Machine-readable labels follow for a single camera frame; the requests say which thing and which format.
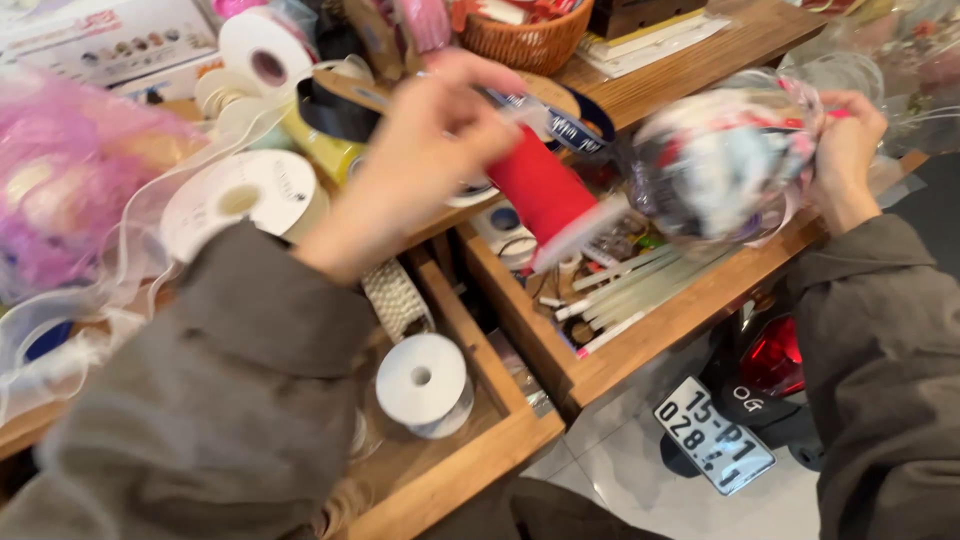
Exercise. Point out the person's left hand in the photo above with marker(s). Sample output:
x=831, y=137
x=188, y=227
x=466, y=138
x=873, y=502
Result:
x=420, y=157

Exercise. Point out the person's right hand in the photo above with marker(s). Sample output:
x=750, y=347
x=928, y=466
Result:
x=847, y=157

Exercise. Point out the person's right fingers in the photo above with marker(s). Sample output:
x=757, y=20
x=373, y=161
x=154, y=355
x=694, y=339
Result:
x=844, y=112

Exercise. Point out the person's left fingers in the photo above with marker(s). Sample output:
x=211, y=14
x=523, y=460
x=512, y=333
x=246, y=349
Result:
x=480, y=90

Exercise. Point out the red ribbon roll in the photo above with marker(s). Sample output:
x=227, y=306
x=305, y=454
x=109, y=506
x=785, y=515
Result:
x=544, y=191

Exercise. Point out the clear colourful bundle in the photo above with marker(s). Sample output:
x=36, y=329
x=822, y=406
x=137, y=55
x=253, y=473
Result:
x=720, y=157

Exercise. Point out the clear cellophane wrap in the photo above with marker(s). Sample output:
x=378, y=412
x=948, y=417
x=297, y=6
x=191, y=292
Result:
x=892, y=67

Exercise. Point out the orange wicker basket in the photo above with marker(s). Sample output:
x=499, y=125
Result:
x=529, y=37

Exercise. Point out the pink ribbon bundle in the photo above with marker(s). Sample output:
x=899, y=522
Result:
x=421, y=22

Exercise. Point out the navy printed ribbon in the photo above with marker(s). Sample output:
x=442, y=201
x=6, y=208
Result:
x=577, y=127

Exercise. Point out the white spool with blue core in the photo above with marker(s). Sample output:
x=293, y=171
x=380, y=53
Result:
x=506, y=225

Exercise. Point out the black ribbon spool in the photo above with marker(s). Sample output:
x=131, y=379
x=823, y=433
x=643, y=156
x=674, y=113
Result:
x=337, y=112

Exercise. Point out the yellow ribbon spool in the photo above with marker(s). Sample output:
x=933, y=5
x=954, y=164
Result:
x=322, y=146

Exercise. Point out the stack of books and papers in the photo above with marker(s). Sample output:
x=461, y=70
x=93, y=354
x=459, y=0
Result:
x=645, y=34

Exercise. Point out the white spool with dark core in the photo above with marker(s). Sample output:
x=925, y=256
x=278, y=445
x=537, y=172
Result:
x=266, y=64

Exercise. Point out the white pearl trim roll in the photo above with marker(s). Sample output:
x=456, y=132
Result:
x=394, y=300

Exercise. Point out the bundle of clear glue sticks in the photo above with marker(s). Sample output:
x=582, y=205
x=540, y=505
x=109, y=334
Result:
x=637, y=289

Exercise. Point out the red tail light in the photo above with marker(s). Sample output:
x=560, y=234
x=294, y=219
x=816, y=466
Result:
x=774, y=358

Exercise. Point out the large white ribbon spool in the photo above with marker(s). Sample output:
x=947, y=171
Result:
x=240, y=199

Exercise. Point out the wooden drawer with glue sticks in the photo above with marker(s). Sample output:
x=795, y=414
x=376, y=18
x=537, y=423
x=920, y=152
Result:
x=637, y=330

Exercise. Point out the black motorbike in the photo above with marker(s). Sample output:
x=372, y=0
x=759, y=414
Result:
x=757, y=390

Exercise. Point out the small white ribbon spool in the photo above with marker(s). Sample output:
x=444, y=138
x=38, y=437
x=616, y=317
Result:
x=424, y=386

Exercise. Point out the white licence plate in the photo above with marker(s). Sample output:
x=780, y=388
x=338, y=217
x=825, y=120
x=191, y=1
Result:
x=712, y=436

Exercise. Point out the wide wooden drawer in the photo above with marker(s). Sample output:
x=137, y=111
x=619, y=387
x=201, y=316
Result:
x=450, y=465

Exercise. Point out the white printed cardboard box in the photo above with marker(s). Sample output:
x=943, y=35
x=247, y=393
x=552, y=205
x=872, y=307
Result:
x=105, y=37

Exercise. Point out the pink tulle mesh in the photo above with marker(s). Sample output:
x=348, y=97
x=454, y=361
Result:
x=67, y=172

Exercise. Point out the white sheer organza ribbon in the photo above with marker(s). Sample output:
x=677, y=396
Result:
x=112, y=300

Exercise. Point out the person's dark trouser leg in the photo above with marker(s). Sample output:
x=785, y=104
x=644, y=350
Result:
x=540, y=514

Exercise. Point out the blue ribbon spool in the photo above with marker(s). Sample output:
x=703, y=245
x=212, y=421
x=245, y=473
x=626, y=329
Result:
x=46, y=339

